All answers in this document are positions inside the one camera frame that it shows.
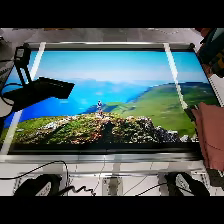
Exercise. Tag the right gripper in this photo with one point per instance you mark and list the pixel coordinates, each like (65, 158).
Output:
(190, 113)

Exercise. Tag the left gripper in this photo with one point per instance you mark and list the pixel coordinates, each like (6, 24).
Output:
(43, 90)

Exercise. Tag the pink garment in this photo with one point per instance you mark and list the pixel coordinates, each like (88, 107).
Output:
(211, 136)

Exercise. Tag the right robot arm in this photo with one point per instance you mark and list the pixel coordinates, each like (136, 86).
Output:
(186, 186)

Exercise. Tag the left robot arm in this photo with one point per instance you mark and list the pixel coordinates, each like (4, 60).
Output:
(37, 186)

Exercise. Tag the heap of clothes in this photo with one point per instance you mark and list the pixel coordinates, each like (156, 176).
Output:
(213, 46)

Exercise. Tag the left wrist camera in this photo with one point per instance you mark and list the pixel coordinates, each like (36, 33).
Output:
(20, 54)

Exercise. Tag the silver frame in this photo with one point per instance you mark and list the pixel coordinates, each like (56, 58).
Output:
(113, 158)

